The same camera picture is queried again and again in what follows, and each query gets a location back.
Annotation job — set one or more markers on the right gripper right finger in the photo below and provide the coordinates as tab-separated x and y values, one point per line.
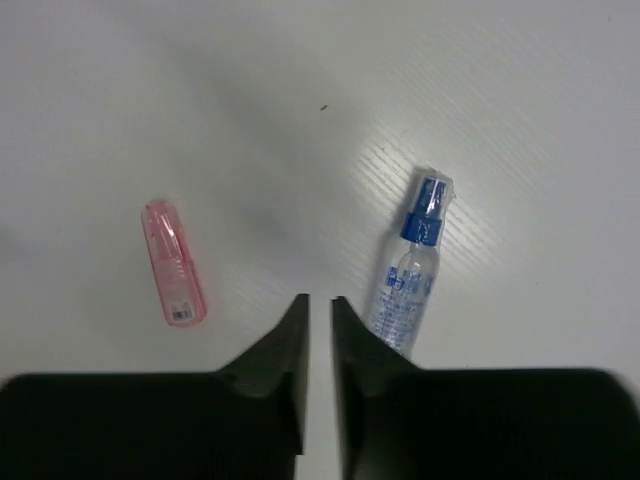
363	366

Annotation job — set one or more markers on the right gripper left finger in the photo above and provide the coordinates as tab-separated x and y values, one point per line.
261	429

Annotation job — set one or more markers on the clear blue spray bottle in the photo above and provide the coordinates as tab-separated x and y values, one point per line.
409	264

